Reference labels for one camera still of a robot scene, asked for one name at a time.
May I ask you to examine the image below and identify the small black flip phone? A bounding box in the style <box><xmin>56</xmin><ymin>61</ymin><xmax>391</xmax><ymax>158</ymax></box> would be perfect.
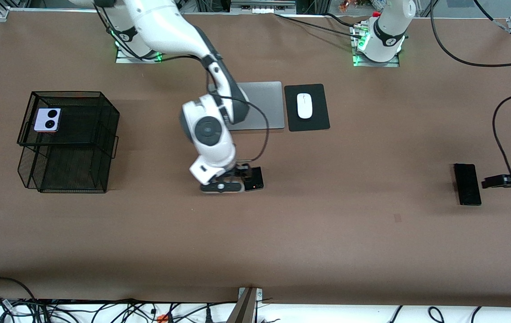
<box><xmin>243</xmin><ymin>167</ymin><xmax>264</xmax><ymax>192</ymax></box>

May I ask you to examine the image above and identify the tall black phone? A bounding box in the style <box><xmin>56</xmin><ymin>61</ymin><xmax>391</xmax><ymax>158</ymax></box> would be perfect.
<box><xmin>453</xmin><ymin>163</ymin><xmax>482</xmax><ymax>206</ymax></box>

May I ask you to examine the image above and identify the white flip phone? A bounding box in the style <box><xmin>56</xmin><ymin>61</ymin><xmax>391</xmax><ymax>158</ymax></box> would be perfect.
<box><xmin>34</xmin><ymin>108</ymin><xmax>62</xmax><ymax>133</ymax></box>

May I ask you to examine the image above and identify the grey closed laptop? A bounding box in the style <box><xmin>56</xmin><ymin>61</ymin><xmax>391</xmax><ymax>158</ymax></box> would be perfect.
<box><xmin>208</xmin><ymin>81</ymin><xmax>286</xmax><ymax>132</ymax></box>

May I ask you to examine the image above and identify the white computer mouse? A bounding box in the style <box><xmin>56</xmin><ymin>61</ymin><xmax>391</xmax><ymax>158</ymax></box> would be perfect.
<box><xmin>297</xmin><ymin>93</ymin><xmax>313</xmax><ymax>119</ymax></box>

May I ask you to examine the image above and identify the black mouse pad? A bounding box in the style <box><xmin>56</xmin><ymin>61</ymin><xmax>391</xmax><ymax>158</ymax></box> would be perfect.
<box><xmin>284</xmin><ymin>83</ymin><xmax>331</xmax><ymax>132</ymax></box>

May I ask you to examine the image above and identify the black mesh two-tier tray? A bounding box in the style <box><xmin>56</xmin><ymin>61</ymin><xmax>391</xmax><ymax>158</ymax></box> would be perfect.
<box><xmin>17</xmin><ymin>91</ymin><xmax>120</xmax><ymax>194</ymax></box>

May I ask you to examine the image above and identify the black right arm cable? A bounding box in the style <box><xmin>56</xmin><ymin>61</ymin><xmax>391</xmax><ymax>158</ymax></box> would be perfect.
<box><xmin>94</xmin><ymin>0</ymin><xmax>270</xmax><ymax>163</ymax></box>

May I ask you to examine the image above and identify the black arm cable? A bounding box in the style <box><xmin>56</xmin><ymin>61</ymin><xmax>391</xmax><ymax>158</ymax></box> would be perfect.
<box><xmin>429</xmin><ymin>0</ymin><xmax>511</xmax><ymax>198</ymax></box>
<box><xmin>94</xmin><ymin>0</ymin><xmax>270</xmax><ymax>163</ymax></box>

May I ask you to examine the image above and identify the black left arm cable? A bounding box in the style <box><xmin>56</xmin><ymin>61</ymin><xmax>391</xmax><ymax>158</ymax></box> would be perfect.
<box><xmin>429</xmin><ymin>0</ymin><xmax>511</xmax><ymax>198</ymax></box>

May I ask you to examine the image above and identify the aluminium camera pole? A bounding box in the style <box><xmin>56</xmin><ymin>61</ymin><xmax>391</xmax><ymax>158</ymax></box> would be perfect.
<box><xmin>226</xmin><ymin>287</ymin><xmax>264</xmax><ymax>323</ymax></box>

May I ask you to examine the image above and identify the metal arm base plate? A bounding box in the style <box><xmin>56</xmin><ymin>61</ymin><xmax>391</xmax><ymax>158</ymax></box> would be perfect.
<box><xmin>352</xmin><ymin>22</ymin><xmax>400</xmax><ymax>68</ymax></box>
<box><xmin>116</xmin><ymin>43</ymin><xmax>163</xmax><ymax>64</ymax></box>

